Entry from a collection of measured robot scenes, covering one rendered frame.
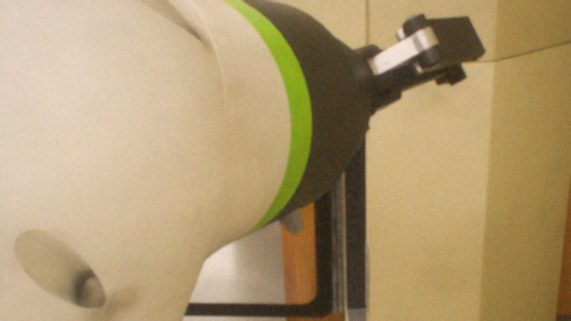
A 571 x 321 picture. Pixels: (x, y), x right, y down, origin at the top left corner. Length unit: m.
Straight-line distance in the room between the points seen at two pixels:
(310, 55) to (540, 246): 0.59
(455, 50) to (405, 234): 0.31
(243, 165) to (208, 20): 0.04
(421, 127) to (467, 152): 0.05
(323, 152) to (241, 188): 0.07
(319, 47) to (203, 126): 0.11
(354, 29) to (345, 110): 0.34
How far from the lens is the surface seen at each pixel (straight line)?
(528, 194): 0.74
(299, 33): 0.25
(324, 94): 0.24
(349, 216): 0.94
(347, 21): 0.60
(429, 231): 0.66
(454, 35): 0.39
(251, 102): 0.19
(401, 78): 0.39
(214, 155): 0.16
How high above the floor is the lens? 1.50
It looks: 20 degrees down
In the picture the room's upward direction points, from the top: 2 degrees counter-clockwise
